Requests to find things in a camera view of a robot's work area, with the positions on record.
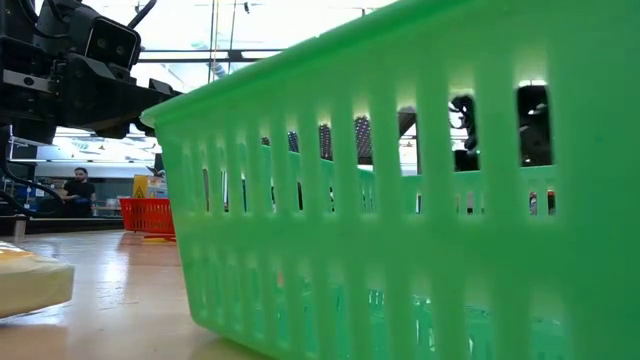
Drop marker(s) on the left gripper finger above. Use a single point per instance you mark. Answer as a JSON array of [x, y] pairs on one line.
[[100, 100], [32, 132]]

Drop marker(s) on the green white crayon pack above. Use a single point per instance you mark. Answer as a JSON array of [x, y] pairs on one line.
[[150, 187]]

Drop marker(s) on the red plastic basket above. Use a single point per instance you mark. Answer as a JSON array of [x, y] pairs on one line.
[[147, 215]]

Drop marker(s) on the green plastic basket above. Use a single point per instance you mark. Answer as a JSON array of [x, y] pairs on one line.
[[400, 240]]

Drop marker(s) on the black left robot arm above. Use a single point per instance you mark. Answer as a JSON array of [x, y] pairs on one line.
[[55, 20]]

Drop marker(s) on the person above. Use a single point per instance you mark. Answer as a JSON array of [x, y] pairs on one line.
[[79, 192]]

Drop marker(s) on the black ceiling beam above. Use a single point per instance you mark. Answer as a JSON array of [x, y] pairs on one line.
[[233, 55]]

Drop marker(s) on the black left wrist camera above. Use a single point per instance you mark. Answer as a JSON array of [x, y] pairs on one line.
[[112, 45]]

